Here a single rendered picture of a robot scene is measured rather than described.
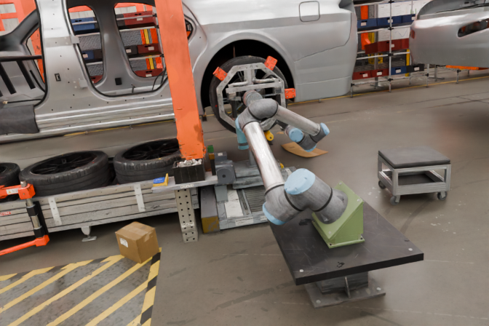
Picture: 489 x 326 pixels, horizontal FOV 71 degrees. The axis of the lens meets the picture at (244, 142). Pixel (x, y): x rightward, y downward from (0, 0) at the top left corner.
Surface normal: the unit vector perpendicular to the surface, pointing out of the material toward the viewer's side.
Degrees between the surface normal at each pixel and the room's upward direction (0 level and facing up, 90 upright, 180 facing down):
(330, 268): 0
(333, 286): 90
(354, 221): 90
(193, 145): 90
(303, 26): 90
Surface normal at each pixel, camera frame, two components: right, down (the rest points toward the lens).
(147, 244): 0.81, 0.08
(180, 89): 0.14, 0.27
